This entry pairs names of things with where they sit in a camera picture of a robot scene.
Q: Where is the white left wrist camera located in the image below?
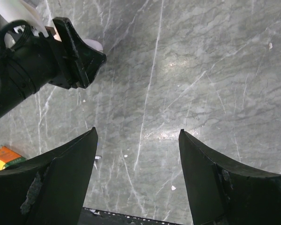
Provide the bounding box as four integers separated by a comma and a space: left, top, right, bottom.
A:
0, 0, 49, 49

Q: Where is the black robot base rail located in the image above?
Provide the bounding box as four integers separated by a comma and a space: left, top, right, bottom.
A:
78, 207, 176, 225

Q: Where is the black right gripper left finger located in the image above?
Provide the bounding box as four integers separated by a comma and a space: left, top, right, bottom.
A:
0, 128, 98, 225

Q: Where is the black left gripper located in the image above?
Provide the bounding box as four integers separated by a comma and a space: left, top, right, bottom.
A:
0, 17, 107, 118

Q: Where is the orange box front left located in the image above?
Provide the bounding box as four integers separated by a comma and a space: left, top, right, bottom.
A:
0, 146, 26, 170

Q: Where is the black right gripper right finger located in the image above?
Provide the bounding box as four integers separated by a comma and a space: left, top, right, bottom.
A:
178, 130, 281, 225

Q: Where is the white earbud charging case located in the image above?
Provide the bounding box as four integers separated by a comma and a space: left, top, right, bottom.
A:
84, 39, 104, 53

